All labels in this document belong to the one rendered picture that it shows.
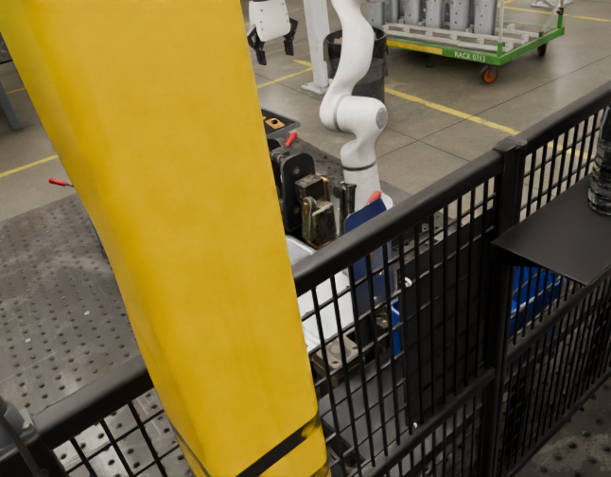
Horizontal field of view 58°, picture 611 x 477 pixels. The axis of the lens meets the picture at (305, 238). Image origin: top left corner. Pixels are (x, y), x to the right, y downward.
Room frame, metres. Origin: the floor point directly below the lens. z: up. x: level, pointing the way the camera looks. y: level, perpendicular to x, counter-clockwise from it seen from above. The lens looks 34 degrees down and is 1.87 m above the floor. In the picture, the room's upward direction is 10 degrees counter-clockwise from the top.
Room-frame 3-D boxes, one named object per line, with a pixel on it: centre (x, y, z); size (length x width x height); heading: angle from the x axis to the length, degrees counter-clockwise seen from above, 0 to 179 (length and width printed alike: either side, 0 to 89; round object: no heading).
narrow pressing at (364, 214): (0.87, -0.12, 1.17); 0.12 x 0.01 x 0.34; 123
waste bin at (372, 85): (4.39, -0.64, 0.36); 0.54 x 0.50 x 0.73; 117
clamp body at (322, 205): (1.35, -0.05, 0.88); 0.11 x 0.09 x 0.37; 123
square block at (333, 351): (0.79, -0.03, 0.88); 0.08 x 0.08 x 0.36; 33
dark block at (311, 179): (1.41, -0.04, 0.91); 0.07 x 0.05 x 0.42; 123
